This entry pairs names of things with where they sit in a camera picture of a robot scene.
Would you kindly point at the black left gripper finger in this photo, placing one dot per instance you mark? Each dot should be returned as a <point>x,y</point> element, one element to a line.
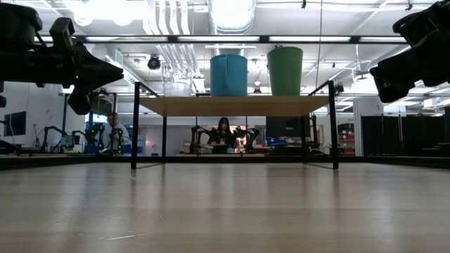
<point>80,102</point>
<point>100,72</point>

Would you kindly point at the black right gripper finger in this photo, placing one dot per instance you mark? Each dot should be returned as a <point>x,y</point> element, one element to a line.
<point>397,79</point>

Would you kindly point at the clear plastic mug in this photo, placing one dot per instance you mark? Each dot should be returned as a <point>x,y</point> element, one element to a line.
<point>177,84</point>

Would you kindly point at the green plastic cup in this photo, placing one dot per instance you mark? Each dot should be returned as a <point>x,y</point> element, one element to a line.
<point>284,72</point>

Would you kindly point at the blue plastic mug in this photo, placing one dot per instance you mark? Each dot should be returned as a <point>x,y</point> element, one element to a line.
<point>228,75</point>

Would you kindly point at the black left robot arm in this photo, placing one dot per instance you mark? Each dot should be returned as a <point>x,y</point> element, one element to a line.
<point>17,26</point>

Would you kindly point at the black background robot arm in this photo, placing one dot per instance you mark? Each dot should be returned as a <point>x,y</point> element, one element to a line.
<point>117,138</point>
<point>56,137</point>
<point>251,137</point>
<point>197,138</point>

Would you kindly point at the wooden shelf with black legs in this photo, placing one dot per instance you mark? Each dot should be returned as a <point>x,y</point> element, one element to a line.
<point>253,105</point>

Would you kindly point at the person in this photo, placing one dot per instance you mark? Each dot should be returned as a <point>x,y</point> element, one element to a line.
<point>113,135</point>
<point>222,133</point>

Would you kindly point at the black room partition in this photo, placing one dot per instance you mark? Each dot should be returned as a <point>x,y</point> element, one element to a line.
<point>404,135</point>

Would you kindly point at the red storage rack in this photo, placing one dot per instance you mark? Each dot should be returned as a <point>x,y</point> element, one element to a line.
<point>346,138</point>

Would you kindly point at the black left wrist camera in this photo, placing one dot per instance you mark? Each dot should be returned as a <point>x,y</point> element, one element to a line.
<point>62,32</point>

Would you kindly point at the black ceiling camera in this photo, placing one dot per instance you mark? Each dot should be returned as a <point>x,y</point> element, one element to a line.
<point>154,63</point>

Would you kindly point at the black wall monitor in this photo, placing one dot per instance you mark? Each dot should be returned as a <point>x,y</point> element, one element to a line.
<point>15,123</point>

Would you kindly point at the black table edge rail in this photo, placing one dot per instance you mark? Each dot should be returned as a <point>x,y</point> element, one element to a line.
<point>386,161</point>

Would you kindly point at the black overhead frame light bar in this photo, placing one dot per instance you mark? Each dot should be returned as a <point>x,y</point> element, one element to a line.
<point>281,39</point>

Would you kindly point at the silver ventilation duct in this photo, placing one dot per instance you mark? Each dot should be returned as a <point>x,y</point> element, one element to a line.
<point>232,14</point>

